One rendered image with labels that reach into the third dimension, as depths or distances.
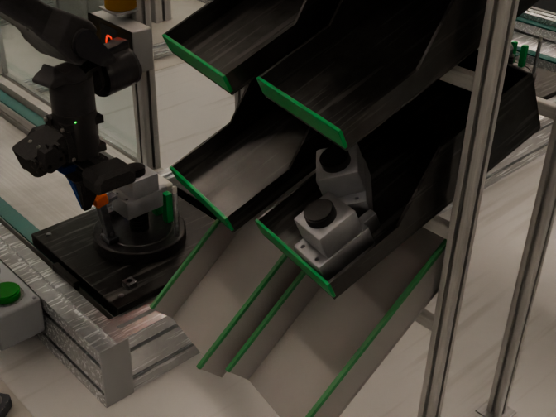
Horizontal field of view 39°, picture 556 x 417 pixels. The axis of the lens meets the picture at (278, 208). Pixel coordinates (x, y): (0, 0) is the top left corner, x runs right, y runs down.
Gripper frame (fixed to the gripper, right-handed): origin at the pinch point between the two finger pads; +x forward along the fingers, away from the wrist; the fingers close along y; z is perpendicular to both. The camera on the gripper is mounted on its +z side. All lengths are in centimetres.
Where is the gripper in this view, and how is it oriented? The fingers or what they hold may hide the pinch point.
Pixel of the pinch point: (83, 188)
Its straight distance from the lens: 113.2
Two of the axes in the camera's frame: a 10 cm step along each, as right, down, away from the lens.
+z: -7.4, 3.4, -5.8
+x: -0.3, 8.5, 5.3
